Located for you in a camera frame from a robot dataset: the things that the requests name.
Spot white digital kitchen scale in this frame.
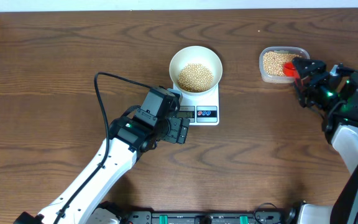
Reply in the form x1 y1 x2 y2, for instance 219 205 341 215
177 85 219 126

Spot soybeans in bowl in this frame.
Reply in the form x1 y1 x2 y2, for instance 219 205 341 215
178 63 214 93

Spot white ceramic bowl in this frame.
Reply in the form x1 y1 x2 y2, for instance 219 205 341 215
169 46 223 96

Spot soybeans in container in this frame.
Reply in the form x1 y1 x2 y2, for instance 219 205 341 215
262 52 301 77

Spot clear plastic container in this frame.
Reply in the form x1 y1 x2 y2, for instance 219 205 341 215
259 46 310 84

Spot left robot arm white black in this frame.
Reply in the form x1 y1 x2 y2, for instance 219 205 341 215
14 87 189 224

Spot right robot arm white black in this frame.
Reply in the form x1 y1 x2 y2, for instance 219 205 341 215
287 57 358 224

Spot red plastic measuring scoop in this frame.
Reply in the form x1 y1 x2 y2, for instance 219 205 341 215
283 62 300 86

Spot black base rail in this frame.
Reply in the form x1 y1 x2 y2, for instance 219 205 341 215
85 202 295 224

